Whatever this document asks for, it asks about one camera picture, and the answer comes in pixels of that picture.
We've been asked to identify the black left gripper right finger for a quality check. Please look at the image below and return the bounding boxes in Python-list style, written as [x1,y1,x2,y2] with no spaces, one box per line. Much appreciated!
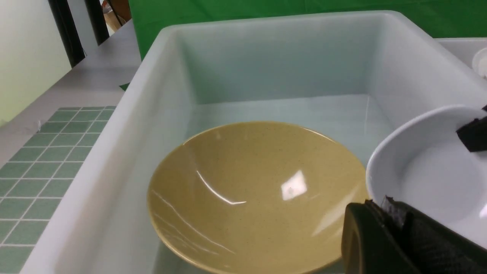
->
[456,116,487,153]

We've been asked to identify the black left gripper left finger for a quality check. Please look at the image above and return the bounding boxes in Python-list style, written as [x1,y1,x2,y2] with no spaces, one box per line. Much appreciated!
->
[341,196,487,274]

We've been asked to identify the small white square dish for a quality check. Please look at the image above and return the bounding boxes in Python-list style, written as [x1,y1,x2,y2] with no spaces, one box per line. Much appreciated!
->
[366,105,487,248]

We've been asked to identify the yellow noodle bowl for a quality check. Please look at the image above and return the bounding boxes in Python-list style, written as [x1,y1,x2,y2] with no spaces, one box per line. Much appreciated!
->
[147,121,369,274]

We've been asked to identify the white spoon bin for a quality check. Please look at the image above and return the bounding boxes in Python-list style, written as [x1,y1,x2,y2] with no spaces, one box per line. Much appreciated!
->
[436,38,487,79]

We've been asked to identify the green backdrop cloth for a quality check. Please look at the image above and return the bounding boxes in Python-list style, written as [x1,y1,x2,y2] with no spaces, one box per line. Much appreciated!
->
[128,0,487,59]

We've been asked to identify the large translucent white tub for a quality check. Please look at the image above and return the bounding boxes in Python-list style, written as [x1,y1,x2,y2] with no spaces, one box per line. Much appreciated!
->
[21,11,486,274]

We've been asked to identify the green checkered tablecloth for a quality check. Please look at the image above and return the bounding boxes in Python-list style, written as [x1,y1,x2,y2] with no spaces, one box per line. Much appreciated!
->
[0,106,115,274]

